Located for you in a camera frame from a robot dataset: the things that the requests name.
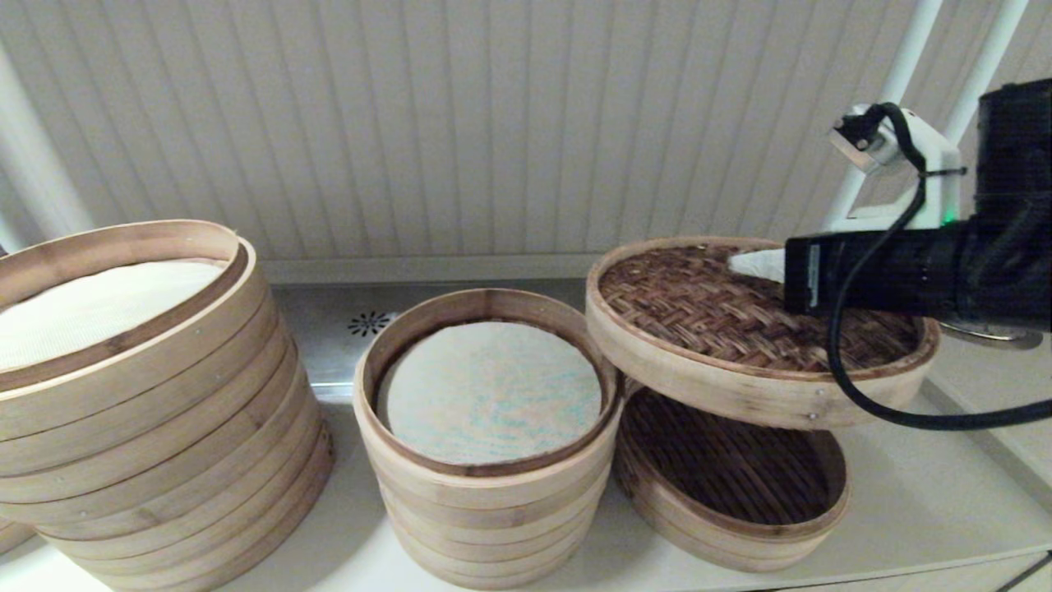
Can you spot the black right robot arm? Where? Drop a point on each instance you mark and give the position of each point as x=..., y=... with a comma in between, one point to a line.
x=1019, y=164

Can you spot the round steel recessed lid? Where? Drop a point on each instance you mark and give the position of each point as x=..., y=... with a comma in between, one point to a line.
x=1003, y=337

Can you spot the stainless steel vented plate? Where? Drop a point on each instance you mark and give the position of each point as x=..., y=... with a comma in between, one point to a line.
x=320, y=345

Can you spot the small bamboo steamer basket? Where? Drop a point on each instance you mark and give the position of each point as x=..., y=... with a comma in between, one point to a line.
x=723, y=485

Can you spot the white cloth steamer liner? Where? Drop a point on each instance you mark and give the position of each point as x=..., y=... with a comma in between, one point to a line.
x=82, y=312

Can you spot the white metal pole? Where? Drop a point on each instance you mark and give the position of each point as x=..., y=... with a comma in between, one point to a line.
x=998, y=41
x=916, y=41

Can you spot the white round pillar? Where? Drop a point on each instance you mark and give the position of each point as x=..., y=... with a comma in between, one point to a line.
x=33, y=164

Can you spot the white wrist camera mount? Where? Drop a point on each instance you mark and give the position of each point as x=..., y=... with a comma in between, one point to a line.
x=929, y=148

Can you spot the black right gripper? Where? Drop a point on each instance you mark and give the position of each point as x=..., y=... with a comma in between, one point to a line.
x=888, y=271

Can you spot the white mesh steamer liner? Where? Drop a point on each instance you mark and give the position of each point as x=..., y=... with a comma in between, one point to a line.
x=493, y=395

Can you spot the medium bamboo steamer stack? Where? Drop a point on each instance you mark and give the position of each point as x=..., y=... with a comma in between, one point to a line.
x=493, y=510

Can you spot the woven bamboo steamer lid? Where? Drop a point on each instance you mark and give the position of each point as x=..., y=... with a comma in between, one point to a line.
x=699, y=312

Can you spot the large bamboo steamer stack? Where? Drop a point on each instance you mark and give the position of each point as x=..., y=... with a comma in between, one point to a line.
x=164, y=427

